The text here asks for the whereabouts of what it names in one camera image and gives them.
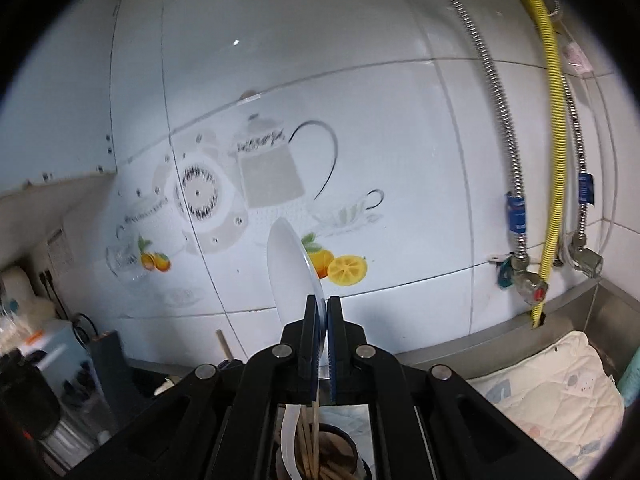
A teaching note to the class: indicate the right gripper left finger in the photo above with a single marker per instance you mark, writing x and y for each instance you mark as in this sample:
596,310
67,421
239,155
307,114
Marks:
218,422

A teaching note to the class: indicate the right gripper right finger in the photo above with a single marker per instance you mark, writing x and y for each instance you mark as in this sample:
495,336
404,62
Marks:
428,424

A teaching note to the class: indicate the white plastic rice spoon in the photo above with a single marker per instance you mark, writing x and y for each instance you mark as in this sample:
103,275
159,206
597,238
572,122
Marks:
295,286

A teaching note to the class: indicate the black utensil holder cup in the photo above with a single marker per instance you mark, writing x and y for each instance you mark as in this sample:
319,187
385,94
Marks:
336,441

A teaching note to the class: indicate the black electric appliance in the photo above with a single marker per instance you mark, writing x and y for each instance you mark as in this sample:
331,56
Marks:
109,368

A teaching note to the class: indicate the white quilted fish-print cloth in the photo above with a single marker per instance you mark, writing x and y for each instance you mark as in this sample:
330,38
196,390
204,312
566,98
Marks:
560,397

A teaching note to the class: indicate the teal soap pump bottle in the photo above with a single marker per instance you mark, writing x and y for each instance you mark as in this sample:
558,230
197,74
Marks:
629,383

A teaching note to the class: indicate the metal angle valve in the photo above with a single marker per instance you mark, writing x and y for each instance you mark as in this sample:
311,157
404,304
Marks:
582,258

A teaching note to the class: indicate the red-handled water valve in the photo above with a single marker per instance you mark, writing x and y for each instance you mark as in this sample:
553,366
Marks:
513,272

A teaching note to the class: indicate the wall power socket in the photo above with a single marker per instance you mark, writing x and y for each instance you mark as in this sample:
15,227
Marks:
47,280

